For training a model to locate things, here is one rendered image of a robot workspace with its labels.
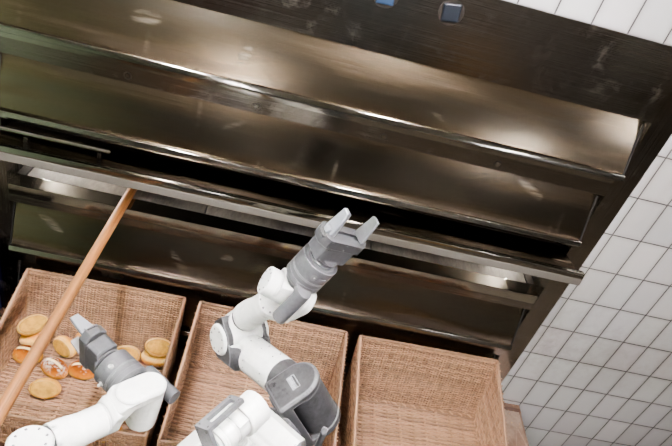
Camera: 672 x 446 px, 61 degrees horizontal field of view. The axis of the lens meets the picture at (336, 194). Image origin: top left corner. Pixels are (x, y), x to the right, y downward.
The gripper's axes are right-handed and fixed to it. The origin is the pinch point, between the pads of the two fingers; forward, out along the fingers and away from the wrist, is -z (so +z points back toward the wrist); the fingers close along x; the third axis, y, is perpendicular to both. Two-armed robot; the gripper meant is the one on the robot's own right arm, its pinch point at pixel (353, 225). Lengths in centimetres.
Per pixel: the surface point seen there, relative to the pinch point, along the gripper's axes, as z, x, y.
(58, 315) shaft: 72, 30, 24
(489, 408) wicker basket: 59, -120, -10
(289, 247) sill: 52, -38, 44
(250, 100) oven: 14, -1, 59
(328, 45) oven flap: -11, -9, 57
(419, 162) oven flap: 1, -48, 39
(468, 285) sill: 27, -90, 19
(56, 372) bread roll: 129, 9, 41
